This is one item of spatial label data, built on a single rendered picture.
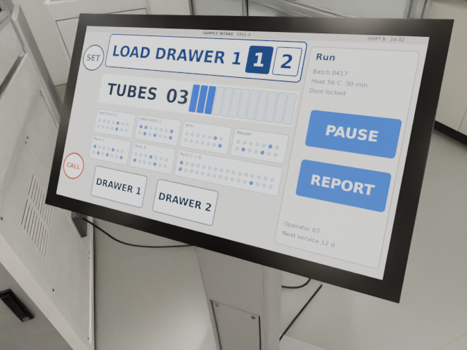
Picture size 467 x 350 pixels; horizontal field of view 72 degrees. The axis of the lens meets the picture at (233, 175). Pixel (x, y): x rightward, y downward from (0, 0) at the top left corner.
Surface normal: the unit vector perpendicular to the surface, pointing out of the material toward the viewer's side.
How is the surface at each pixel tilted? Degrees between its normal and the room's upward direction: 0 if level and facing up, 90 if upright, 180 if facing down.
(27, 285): 90
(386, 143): 50
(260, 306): 90
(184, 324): 0
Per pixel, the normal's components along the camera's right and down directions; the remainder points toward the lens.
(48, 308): 0.33, 0.56
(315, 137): -0.33, -0.05
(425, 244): -0.07, -0.79
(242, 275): -0.37, 0.59
